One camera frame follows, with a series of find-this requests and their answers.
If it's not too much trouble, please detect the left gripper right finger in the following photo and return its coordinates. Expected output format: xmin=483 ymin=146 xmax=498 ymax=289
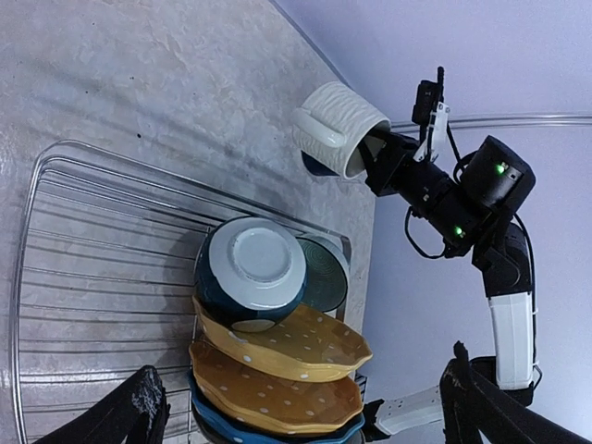
xmin=439 ymin=341 xmax=588 ymax=443

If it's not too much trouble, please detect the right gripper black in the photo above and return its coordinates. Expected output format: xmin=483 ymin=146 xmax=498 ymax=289
xmin=360 ymin=131 xmax=455 ymax=208

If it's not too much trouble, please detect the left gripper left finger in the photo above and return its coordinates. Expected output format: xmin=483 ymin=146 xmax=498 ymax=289
xmin=38 ymin=365 xmax=167 ymax=443

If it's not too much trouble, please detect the white ribbed mug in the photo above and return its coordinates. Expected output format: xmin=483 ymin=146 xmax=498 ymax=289
xmin=292 ymin=81 xmax=391 ymax=180

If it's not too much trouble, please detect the pale green checked bowl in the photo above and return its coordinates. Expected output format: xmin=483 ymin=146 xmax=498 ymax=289
xmin=297 ymin=234 xmax=350 ymax=313

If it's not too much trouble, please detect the yellow oval dish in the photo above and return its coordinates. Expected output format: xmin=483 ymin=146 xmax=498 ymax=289
xmin=192 ymin=298 xmax=373 ymax=383
xmin=189 ymin=340 xmax=363 ymax=436

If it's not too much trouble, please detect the white blue-rimmed bowl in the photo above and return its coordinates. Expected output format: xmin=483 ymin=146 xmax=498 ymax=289
xmin=194 ymin=216 xmax=308 ymax=332

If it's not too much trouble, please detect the dark blue mug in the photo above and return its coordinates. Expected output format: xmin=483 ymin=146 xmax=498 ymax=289
xmin=301 ymin=152 xmax=339 ymax=177

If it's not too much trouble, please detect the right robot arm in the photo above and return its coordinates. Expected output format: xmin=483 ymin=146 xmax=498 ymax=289
xmin=359 ymin=129 xmax=546 ymax=443

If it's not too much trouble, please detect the blue oval dish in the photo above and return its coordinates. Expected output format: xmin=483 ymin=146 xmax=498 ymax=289
xmin=186 ymin=369 xmax=366 ymax=444

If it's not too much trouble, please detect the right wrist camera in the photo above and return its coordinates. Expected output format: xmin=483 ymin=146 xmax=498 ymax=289
xmin=412 ymin=67 xmax=450 ymax=162

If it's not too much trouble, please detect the wire dish rack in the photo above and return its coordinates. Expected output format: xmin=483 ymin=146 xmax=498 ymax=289
xmin=7 ymin=139 xmax=371 ymax=444

